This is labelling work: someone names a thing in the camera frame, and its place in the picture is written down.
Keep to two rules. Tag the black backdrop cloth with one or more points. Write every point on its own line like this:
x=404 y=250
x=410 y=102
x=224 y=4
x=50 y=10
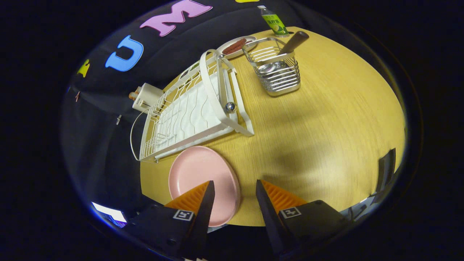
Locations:
x=94 y=83

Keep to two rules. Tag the black chair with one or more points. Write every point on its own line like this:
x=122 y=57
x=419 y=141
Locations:
x=386 y=170

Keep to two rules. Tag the brown sausage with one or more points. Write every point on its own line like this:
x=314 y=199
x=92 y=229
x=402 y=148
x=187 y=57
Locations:
x=240 y=42
x=232 y=48

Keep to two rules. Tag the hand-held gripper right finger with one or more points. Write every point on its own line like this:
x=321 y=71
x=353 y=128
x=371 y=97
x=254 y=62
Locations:
x=270 y=221

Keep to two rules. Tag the white plate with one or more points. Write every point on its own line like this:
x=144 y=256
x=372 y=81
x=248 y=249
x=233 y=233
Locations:
x=225 y=54

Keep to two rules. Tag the green drink bottle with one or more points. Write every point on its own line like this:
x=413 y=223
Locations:
x=274 y=22

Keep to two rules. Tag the white toaster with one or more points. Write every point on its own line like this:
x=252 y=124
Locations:
x=148 y=97

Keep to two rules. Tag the pink plate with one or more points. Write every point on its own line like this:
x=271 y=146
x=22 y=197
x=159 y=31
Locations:
x=203 y=170

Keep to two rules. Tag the computer monitor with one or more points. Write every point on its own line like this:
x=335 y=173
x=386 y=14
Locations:
x=108 y=212

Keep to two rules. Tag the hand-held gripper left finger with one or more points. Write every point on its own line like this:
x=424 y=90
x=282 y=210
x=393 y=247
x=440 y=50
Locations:
x=201 y=221

